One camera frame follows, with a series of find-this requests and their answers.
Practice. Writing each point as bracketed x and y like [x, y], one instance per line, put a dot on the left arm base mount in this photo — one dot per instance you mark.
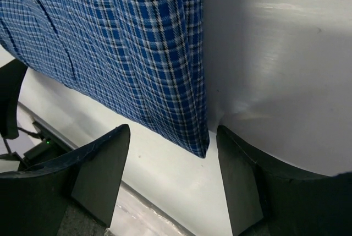
[31, 148]

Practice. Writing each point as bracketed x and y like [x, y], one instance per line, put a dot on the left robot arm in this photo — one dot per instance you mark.
[12, 76]

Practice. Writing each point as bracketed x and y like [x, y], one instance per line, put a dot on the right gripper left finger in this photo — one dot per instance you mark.
[73, 194]

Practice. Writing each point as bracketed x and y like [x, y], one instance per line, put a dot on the blue plaid long sleeve shirt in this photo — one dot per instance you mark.
[139, 58]

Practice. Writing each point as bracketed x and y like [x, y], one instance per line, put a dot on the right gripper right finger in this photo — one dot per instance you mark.
[267, 196]

